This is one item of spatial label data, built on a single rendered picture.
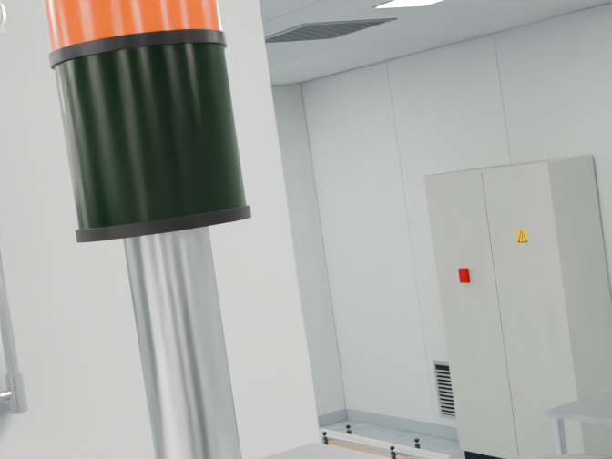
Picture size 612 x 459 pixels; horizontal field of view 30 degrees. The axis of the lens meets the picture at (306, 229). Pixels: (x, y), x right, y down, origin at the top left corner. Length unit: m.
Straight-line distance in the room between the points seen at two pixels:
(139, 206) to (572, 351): 6.95
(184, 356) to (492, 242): 7.25
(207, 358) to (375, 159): 8.80
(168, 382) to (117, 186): 0.06
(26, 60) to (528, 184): 5.64
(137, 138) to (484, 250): 7.34
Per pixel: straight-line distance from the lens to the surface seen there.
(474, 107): 8.17
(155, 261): 0.32
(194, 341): 0.32
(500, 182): 7.43
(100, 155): 0.31
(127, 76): 0.31
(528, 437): 7.70
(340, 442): 5.32
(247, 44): 2.00
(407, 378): 9.27
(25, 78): 1.83
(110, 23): 0.31
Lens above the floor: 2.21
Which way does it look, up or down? 3 degrees down
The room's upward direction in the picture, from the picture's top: 8 degrees counter-clockwise
